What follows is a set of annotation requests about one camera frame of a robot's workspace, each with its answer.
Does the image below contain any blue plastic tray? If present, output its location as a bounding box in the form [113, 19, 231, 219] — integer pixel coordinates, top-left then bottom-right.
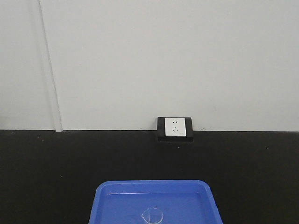
[89, 180, 222, 224]

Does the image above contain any clear glass beaker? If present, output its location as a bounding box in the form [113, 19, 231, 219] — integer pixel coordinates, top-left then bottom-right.
[141, 207, 164, 224]

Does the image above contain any white power socket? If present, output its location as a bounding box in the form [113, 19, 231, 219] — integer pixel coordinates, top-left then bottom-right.
[164, 117, 186, 137]

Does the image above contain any black socket housing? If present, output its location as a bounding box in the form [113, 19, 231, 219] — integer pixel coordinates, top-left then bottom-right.
[157, 117, 193, 142]

